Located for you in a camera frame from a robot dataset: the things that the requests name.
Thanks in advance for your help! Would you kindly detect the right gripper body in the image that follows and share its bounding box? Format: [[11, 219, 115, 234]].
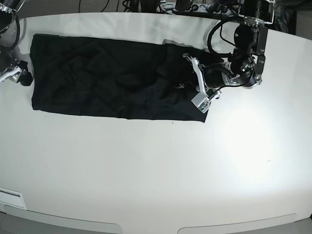
[[0, 61, 33, 86]]

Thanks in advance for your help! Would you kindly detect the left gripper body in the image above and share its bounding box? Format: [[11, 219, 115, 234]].
[[182, 53, 238, 100]]

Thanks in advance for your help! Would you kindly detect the black T-shirt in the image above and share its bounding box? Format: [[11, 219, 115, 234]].
[[30, 34, 221, 122]]

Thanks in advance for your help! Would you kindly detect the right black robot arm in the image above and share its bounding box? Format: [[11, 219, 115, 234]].
[[0, 0, 33, 86]]

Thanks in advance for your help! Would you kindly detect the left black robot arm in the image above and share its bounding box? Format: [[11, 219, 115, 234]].
[[196, 0, 275, 99]]

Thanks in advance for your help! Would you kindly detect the black equipment clutter behind table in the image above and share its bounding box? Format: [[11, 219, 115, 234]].
[[77, 0, 297, 35]]

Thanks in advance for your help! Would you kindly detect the white label plate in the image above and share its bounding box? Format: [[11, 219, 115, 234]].
[[0, 188, 27, 210]]

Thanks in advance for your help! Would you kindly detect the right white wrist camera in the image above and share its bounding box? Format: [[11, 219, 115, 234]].
[[191, 93, 211, 114]]

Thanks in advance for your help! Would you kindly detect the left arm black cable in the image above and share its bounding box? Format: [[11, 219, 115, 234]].
[[206, 18, 234, 58]]

